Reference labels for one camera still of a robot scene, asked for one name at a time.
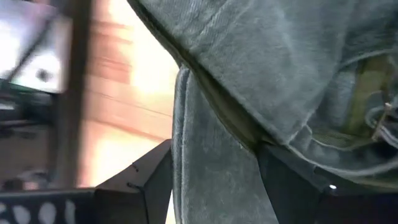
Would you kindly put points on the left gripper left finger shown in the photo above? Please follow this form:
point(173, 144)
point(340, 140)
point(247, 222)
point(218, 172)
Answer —
point(140, 193)

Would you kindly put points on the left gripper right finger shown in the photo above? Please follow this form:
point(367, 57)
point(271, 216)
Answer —
point(311, 205)

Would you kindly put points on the dark green baseball cap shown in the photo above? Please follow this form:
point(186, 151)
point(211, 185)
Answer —
point(248, 77)

